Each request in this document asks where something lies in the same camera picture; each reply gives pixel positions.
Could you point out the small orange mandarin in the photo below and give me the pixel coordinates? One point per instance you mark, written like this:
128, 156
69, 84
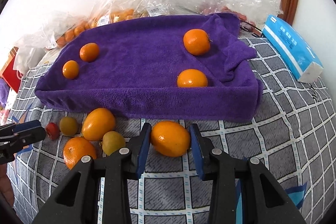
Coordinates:
192, 78

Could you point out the white plastic bag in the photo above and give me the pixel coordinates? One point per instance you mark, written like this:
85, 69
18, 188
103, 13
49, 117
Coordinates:
29, 57

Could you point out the large orange mandarin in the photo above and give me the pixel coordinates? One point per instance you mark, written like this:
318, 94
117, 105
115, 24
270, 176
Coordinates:
89, 52

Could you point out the grey checkered tablecloth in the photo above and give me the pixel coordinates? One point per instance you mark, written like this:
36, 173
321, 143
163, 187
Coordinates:
293, 134

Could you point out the small red fruit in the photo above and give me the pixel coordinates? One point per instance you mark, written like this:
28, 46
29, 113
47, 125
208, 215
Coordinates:
52, 131

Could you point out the blue tissue pack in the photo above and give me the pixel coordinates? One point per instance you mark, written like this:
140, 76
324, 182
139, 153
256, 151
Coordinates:
294, 50

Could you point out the small orange kumquat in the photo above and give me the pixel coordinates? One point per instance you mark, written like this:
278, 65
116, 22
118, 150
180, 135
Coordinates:
170, 139

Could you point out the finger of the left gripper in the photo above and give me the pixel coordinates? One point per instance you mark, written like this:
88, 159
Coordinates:
23, 126
14, 138

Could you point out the clear bag of mandarins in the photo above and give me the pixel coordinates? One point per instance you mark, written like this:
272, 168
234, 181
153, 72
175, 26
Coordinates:
47, 36

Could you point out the purple towel covered tray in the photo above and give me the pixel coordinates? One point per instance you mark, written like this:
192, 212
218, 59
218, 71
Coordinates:
135, 74

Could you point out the large round orange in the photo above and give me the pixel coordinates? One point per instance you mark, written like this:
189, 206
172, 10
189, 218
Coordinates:
75, 149

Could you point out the oval orange fruit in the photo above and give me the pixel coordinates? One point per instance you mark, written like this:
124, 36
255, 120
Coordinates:
97, 124

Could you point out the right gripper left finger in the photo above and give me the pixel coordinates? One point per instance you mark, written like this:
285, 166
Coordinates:
75, 200

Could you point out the yellow green small fruit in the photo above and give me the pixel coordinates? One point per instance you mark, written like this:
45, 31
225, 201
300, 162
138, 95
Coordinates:
112, 141

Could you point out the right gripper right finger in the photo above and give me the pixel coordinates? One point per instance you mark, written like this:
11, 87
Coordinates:
246, 181

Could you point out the red paper gift bag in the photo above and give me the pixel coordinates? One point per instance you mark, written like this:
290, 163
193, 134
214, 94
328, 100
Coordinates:
11, 76

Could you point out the person's left hand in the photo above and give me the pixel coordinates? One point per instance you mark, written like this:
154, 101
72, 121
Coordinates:
6, 187

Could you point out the orange tangerine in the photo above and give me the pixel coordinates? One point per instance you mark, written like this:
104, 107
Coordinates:
71, 69

